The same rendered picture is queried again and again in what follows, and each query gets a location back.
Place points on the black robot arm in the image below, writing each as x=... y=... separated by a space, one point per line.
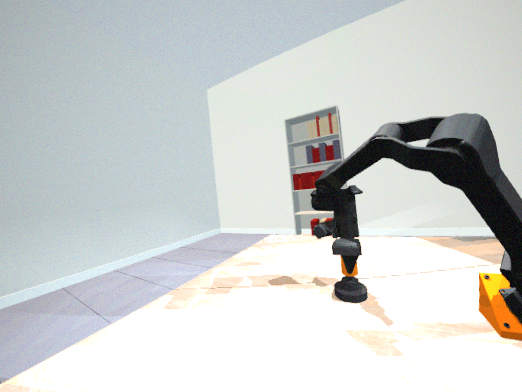
x=461 y=153

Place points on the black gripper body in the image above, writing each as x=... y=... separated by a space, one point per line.
x=347 y=228

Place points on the dark grey round pedestal with short shaft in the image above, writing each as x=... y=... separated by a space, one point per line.
x=350 y=290

